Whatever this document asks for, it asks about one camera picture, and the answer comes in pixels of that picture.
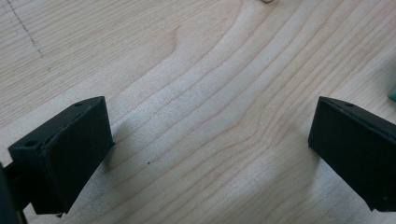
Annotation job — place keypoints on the light teal toy block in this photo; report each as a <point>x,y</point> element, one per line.
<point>393,94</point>

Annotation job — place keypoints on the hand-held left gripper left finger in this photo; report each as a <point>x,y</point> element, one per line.
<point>65,155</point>

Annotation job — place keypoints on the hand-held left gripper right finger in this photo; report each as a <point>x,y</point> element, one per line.
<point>358,149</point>

